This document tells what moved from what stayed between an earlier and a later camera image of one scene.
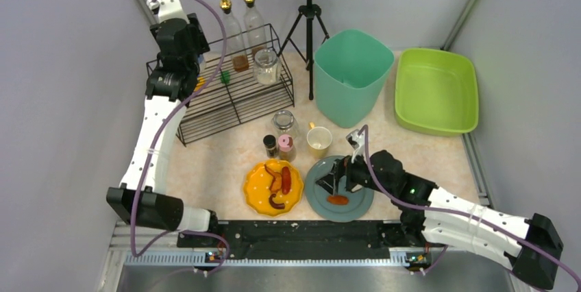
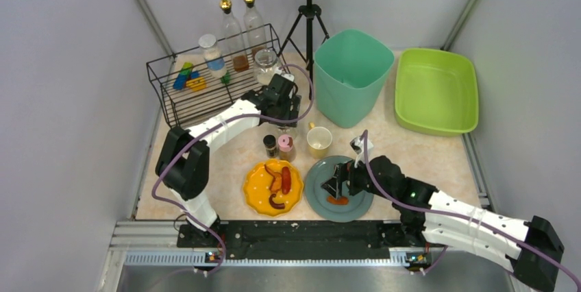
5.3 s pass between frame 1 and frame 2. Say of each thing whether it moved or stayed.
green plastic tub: stayed
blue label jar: moved
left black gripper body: moved
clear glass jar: stayed
